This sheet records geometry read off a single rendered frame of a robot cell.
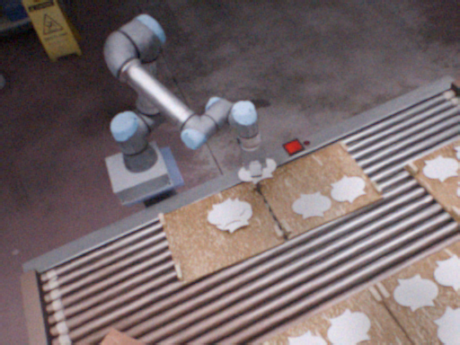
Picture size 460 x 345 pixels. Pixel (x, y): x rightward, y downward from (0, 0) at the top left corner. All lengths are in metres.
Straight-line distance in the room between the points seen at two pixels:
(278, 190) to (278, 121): 1.78
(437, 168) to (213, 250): 0.94
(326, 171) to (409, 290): 0.62
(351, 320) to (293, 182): 0.64
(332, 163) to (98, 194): 2.05
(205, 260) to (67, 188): 2.13
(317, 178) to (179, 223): 0.59
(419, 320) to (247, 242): 0.66
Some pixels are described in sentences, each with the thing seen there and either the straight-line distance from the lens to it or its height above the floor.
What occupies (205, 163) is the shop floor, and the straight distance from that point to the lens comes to 3.39.
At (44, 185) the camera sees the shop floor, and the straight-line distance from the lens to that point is 3.83.
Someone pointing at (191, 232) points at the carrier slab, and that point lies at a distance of 1.80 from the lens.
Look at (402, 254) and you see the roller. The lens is 1.68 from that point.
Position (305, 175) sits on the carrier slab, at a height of 0.94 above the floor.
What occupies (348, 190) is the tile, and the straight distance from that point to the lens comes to 1.81.
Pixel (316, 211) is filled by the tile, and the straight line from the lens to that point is 1.75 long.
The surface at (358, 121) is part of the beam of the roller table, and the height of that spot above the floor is 0.92.
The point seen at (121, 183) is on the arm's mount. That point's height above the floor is 0.96.
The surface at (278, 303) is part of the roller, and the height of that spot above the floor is 0.92.
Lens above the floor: 2.33
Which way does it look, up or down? 52 degrees down
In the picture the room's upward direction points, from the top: 12 degrees counter-clockwise
